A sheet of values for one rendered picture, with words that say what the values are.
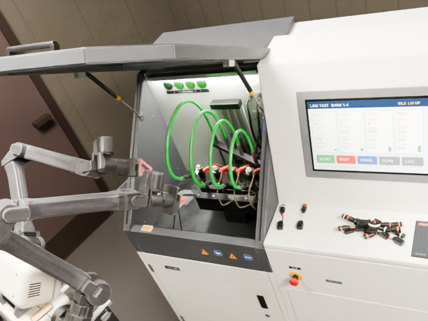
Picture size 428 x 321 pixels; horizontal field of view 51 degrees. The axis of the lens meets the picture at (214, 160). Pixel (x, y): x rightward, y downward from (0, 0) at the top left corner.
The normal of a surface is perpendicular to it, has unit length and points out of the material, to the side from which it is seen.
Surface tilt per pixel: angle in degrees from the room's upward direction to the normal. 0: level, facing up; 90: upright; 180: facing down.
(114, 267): 0
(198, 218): 0
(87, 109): 90
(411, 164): 76
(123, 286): 0
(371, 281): 90
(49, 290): 90
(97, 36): 90
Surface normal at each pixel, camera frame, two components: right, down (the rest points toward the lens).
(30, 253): 0.60, 0.10
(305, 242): -0.29, -0.75
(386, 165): -0.43, 0.47
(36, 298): 0.75, 0.21
